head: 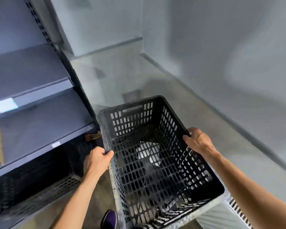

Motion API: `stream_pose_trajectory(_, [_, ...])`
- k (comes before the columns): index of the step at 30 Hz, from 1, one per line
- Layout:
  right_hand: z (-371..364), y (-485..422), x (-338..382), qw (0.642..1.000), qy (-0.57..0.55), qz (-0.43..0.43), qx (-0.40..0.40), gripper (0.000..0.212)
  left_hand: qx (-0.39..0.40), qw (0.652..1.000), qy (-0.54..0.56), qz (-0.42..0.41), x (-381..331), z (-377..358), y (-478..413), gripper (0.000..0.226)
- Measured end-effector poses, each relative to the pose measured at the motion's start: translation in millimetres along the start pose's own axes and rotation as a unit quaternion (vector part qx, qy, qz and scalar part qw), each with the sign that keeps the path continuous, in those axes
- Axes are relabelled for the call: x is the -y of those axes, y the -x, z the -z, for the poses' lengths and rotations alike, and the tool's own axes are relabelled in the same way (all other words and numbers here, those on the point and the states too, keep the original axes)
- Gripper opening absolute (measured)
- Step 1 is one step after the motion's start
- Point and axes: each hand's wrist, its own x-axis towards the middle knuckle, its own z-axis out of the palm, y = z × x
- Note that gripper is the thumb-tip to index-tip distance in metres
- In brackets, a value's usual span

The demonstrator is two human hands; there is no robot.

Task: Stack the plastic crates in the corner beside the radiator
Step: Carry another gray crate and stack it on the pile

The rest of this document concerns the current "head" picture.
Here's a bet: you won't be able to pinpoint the person's left hand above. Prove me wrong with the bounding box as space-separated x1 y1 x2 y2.
83 146 114 179

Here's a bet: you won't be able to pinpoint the person's right forearm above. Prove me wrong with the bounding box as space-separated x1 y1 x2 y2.
206 150 286 229

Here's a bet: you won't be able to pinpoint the dark blue metal shelf unit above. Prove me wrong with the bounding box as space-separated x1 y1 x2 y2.
0 0 103 229

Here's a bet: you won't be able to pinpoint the person's right hand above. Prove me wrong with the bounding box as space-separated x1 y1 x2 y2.
182 127 216 156

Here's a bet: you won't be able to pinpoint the black plastic crate rectangular slots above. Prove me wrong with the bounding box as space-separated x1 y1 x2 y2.
98 95 226 229

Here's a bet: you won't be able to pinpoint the white torn paper sheet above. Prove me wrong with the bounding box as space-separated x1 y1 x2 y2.
136 142 161 166

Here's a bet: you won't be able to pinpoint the person's left forearm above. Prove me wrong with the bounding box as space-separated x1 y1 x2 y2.
51 171 103 229

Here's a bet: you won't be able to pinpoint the dark grey plastic crate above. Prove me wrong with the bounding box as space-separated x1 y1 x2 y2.
0 140 91 220

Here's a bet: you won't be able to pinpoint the white wall radiator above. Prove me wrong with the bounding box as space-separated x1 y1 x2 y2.
195 191 253 229

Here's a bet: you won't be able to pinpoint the orange clear packet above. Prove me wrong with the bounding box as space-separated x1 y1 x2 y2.
85 131 102 142

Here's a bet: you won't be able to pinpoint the purple left shoe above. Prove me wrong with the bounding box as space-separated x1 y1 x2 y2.
102 210 117 229

